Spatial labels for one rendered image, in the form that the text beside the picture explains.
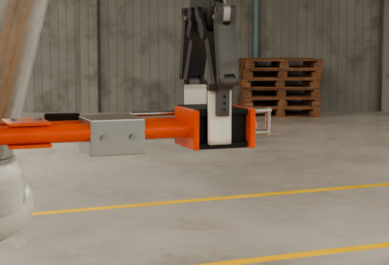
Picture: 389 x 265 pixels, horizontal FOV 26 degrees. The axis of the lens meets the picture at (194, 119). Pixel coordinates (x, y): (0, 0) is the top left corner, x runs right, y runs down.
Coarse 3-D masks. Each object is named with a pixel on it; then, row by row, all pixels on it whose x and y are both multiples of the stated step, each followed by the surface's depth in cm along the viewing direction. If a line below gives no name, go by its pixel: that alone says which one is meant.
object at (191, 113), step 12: (180, 108) 108; (192, 108) 107; (204, 108) 106; (240, 108) 107; (252, 108) 107; (192, 120) 104; (204, 120) 105; (240, 120) 107; (252, 120) 106; (192, 132) 104; (204, 132) 106; (240, 132) 107; (252, 132) 107; (180, 144) 108; (192, 144) 104; (204, 144) 105; (228, 144) 106; (240, 144) 107; (252, 144) 107
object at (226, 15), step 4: (216, 4) 103; (220, 4) 103; (224, 4) 103; (224, 8) 101; (228, 8) 102; (224, 12) 101; (228, 12) 102; (212, 16) 103; (224, 16) 102; (228, 16) 102; (224, 20) 102; (228, 20) 102
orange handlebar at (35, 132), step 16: (0, 128) 97; (16, 128) 98; (32, 128) 98; (48, 128) 99; (64, 128) 99; (80, 128) 100; (160, 128) 103; (176, 128) 104; (0, 144) 97; (16, 144) 98; (32, 144) 99; (48, 144) 99
